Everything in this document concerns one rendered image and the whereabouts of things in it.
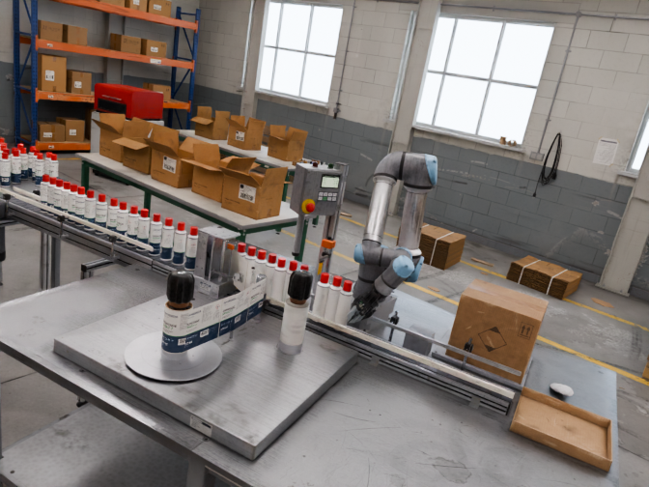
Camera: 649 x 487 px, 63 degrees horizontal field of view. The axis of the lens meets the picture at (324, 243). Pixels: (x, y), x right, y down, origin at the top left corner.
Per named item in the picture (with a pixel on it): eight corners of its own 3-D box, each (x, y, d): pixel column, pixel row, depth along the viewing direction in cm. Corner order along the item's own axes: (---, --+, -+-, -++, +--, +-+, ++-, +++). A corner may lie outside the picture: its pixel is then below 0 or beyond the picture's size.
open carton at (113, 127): (86, 154, 480) (87, 111, 468) (129, 153, 515) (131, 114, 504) (111, 163, 459) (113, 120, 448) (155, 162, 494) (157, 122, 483)
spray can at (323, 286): (309, 321, 213) (318, 274, 207) (312, 316, 218) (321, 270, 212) (322, 324, 212) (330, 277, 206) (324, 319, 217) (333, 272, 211)
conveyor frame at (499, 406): (151, 270, 247) (152, 260, 246) (167, 264, 256) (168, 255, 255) (506, 416, 181) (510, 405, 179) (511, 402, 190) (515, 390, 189)
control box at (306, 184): (289, 208, 217) (296, 162, 211) (324, 209, 225) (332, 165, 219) (298, 215, 208) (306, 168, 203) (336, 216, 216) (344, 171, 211)
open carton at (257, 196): (208, 208, 379) (213, 157, 368) (254, 200, 421) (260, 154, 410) (248, 223, 361) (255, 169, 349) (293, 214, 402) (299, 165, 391)
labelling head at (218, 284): (191, 288, 223) (197, 230, 216) (211, 279, 235) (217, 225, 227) (217, 299, 218) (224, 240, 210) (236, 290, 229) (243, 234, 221)
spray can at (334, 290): (320, 323, 213) (328, 275, 207) (327, 319, 217) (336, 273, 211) (330, 328, 211) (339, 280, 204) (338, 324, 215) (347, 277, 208)
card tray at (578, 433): (509, 430, 173) (512, 419, 172) (520, 394, 196) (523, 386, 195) (608, 472, 161) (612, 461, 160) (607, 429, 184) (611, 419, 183)
